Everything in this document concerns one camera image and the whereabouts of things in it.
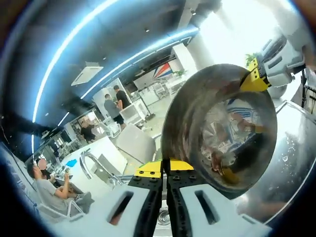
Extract leaning grey board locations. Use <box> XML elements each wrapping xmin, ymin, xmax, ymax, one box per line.
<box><xmin>115</xmin><ymin>123</ymin><xmax>157</xmax><ymax>164</ymax></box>

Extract red blue wall mural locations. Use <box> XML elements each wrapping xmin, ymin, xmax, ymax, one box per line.
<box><xmin>151</xmin><ymin>62</ymin><xmax>173</xmax><ymax>80</ymax></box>

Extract green potted plant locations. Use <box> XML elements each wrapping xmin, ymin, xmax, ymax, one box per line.
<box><xmin>245</xmin><ymin>52</ymin><xmax>259</xmax><ymax>67</ymax></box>

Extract ceiling air conditioner unit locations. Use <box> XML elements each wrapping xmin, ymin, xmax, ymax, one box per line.
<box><xmin>71</xmin><ymin>65</ymin><xmax>105</xmax><ymax>87</ymax></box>

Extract white office chair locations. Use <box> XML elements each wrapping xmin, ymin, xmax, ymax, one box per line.
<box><xmin>36</xmin><ymin>199</ymin><xmax>86</xmax><ymax>222</ymax></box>

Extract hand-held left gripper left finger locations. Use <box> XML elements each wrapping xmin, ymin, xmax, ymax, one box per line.
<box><xmin>49</xmin><ymin>159</ymin><xmax>164</xmax><ymax>237</ymax></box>

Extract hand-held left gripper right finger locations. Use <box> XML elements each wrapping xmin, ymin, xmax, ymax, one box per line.
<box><xmin>166</xmin><ymin>159</ymin><xmax>273</xmax><ymax>237</ymax></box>

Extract long curved ceiling light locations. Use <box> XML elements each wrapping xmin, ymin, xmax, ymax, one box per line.
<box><xmin>31</xmin><ymin>0</ymin><xmax>118</xmax><ymax>124</ymax></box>

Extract metal monitor stand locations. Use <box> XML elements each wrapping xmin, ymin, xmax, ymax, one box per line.
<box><xmin>299</xmin><ymin>68</ymin><xmax>316</xmax><ymax>107</ymax></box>

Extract white wheeled cart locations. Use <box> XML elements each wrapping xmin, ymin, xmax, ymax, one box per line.
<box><xmin>119</xmin><ymin>103</ymin><xmax>144</xmax><ymax>124</ymax></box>

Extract chrome sink faucet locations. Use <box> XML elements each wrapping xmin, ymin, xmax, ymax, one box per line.
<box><xmin>79</xmin><ymin>150</ymin><xmax>119</xmax><ymax>184</ymax></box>

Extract steel bowl with water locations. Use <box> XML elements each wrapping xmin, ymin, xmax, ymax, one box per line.
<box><xmin>160</xmin><ymin>63</ymin><xmax>278</xmax><ymax>200</ymax></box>

